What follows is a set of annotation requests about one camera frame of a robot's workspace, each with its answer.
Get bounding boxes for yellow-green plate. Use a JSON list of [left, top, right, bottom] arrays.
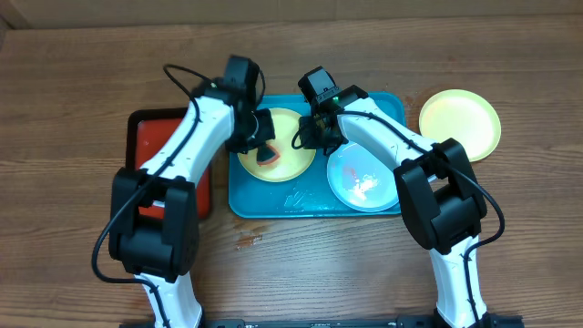
[[238, 108, 316, 182], [419, 89, 501, 161]]

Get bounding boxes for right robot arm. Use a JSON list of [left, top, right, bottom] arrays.
[[292, 83, 492, 327]]

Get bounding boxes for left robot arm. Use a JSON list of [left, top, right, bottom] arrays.
[[97, 77, 275, 327]]

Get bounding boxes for blue plastic tray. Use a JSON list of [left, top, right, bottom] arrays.
[[228, 92, 406, 220]]

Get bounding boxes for red and black tray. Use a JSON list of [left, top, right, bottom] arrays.
[[125, 108, 212, 220]]

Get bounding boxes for light blue plate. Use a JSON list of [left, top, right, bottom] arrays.
[[327, 142, 399, 213]]

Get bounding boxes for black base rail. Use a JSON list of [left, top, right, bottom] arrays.
[[119, 313, 525, 328]]

